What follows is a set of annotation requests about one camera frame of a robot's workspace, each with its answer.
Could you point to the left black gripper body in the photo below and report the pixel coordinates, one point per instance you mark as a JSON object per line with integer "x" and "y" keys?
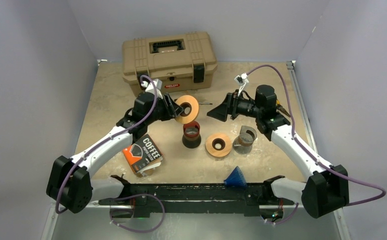
{"x": 164, "y": 108}

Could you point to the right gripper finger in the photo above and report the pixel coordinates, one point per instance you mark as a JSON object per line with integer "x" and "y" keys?
{"x": 220, "y": 113}
{"x": 228, "y": 101}

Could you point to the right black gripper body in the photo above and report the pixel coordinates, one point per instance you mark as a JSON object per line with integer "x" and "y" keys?
{"x": 242, "y": 106}

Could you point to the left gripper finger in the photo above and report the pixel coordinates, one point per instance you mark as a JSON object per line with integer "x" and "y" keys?
{"x": 175, "y": 114}
{"x": 173, "y": 106}

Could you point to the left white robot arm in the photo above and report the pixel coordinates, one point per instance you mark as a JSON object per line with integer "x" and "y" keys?
{"x": 70, "y": 182}

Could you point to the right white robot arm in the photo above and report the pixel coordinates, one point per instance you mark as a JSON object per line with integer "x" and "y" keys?
{"x": 325, "y": 189}

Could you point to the yellow black pliers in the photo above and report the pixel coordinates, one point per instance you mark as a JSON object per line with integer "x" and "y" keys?
{"x": 281, "y": 109}

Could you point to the tan plastic toolbox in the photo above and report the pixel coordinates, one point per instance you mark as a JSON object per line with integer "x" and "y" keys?
{"x": 182, "y": 62}

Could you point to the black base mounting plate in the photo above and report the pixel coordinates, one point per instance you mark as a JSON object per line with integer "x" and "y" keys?
{"x": 196, "y": 198}

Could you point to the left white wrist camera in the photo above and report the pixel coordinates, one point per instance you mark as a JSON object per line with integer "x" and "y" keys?
{"x": 153, "y": 87}

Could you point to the aluminium frame rail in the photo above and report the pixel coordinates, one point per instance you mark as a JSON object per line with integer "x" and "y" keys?
{"x": 339, "y": 217}

